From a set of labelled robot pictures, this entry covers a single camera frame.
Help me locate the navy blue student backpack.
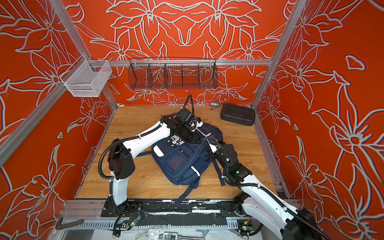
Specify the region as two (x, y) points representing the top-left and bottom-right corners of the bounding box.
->
(138, 124), (226, 205)

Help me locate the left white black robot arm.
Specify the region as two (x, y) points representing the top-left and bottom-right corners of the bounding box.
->
(98, 95), (203, 214)

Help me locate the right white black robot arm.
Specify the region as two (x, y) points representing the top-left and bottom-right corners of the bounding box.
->
(206, 134), (330, 240)

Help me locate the small silver metal cylinder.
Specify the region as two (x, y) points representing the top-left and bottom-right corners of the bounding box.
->
(210, 101), (222, 110)

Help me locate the black plastic tool case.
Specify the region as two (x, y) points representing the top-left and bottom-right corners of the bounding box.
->
(220, 104), (256, 126)

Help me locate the dark metal hex key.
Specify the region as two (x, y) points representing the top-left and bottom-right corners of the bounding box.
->
(55, 218), (84, 230)

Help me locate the black wire wall basket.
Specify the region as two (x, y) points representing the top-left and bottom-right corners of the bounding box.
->
(128, 58), (219, 90)

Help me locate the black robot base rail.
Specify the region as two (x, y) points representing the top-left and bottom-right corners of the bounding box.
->
(101, 199), (255, 229)

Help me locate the white wire mesh basket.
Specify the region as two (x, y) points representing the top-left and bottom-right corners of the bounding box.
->
(60, 55), (112, 97)

